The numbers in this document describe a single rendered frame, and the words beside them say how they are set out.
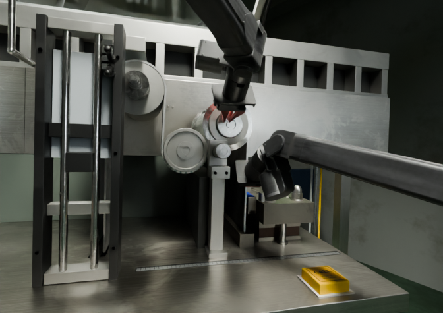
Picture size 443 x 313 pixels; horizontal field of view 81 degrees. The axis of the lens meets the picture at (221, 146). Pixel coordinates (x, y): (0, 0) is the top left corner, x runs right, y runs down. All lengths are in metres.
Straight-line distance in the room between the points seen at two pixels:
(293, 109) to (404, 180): 0.80
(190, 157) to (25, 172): 0.63
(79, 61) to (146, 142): 0.48
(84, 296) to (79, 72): 0.45
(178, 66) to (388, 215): 2.48
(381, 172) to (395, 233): 2.59
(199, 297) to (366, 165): 0.39
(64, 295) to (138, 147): 0.58
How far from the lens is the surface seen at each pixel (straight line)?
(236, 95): 0.60
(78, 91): 0.65
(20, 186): 1.16
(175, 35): 1.13
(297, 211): 0.81
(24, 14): 1.22
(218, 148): 0.65
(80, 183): 1.09
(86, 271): 0.67
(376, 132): 1.46
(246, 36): 0.45
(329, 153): 0.52
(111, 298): 0.60
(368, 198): 3.09
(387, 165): 0.48
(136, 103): 0.73
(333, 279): 0.64
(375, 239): 3.15
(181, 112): 1.05
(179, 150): 0.72
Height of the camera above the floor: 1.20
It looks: 1 degrees down
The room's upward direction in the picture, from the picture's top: 2 degrees clockwise
